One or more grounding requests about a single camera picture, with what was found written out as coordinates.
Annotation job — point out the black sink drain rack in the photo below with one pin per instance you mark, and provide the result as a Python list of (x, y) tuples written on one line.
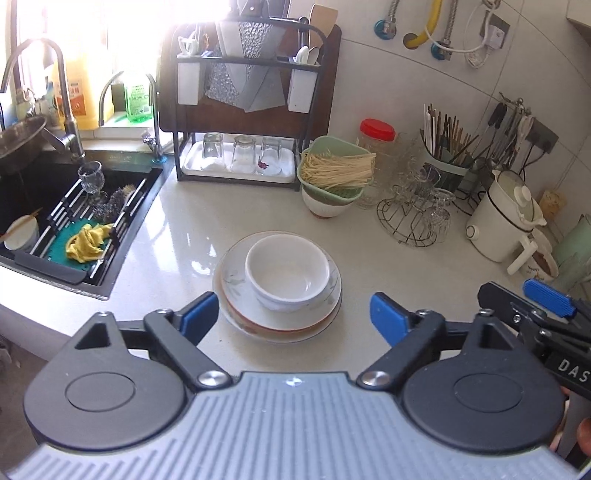
[(51, 272)]

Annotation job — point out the black kitchen sink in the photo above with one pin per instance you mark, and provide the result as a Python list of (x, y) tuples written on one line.
[(46, 184)]

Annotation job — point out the white cutlery holder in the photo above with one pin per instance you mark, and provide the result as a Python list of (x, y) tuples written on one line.
[(189, 83), (300, 92)]

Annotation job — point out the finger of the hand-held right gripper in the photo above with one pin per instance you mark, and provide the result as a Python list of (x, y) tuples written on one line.
[(549, 295), (498, 297)]

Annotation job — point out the yellow packet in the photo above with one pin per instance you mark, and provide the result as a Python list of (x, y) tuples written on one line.
[(551, 205)]

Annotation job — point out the pale green bottle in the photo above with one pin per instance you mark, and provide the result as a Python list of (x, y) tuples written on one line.
[(575, 240)]

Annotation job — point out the clear glass cup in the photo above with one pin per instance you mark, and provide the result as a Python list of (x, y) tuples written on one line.
[(415, 180)]

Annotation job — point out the white bowl red stripe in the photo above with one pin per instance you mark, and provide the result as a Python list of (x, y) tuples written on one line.
[(328, 210)]

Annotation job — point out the bundle of chopsticks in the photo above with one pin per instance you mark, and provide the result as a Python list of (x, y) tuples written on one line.
[(450, 134)]

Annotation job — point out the wall socket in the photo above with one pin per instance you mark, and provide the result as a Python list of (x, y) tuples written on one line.
[(501, 23)]

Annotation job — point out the blue pipe flange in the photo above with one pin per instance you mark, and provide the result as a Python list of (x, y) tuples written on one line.
[(385, 27), (442, 50)]

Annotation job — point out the white plug adapter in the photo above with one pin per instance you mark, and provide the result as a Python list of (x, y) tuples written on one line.
[(491, 37)]

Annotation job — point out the steel pot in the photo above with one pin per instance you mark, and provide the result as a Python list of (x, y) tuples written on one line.
[(21, 136)]

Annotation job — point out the embossed steel board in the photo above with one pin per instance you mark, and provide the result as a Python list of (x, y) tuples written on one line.
[(226, 83)]

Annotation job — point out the plain grey board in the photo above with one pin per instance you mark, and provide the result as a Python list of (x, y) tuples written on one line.
[(268, 87)]

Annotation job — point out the teal silicone mat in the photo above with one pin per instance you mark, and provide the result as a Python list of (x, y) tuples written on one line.
[(57, 247)]

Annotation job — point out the clear drinking glass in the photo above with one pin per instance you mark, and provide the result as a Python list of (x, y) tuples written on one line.
[(243, 154), (212, 145)]

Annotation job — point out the clear glass red print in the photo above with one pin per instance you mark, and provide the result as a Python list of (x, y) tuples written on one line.
[(270, 157)]

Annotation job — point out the yellow cloth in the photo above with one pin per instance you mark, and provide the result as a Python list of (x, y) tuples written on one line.
[(87, 242)]

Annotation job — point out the steel wool scrubber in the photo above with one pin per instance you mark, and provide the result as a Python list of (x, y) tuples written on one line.
[(111, 203)]

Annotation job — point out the small wine glass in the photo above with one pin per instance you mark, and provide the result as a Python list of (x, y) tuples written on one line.
[(90, 177)]

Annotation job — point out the green chopstick holder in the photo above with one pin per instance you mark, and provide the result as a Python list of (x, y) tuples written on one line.
[(445, 170)]

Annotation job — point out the small white bowl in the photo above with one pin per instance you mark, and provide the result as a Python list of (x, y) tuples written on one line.
[(21, 237)]

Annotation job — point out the person's right hand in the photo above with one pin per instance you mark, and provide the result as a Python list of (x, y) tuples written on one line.
[(584, 434)]

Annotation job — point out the green colander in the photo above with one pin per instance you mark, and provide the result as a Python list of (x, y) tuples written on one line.
[(337, 194)]

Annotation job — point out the tall steel faucet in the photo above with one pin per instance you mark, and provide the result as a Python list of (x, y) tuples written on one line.
[(64, 92)]

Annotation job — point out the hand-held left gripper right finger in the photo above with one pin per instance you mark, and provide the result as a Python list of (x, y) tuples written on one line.
[(388, 318)]

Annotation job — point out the white ceramic bowl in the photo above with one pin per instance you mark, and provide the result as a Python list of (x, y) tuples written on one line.
[(286, 272)]

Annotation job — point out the yellow oil bottle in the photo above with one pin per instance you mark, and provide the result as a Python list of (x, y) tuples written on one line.
[(78, 92)]

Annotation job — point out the short steel faucet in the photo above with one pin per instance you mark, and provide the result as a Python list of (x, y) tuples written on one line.
[(154, 120)]

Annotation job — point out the green detergent bottle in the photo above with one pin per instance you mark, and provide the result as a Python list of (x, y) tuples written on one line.
[(137, 97)]

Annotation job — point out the window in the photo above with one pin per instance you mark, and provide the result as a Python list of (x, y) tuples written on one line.
[(92, 27)]

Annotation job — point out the black dish rack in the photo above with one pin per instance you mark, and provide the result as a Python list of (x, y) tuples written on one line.
[(277, 62)]

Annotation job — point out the glass jar red lid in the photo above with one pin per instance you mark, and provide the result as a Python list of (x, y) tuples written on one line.
[(376, 129)]

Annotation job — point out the dried noodles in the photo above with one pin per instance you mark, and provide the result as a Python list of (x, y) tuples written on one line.
[(337, 170)]

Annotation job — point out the white electric pot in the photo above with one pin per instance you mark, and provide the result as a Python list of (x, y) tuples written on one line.
[(494, 221)]

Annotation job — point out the patterned ceramic mug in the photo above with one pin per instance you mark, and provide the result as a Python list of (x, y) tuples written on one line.
[(542, 267)]

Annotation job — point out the clear stemmed glass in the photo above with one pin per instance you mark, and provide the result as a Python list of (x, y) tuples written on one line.
[(438, 217)]

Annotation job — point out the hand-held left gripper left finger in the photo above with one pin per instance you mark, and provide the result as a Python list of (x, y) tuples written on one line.
[(201, 314)]

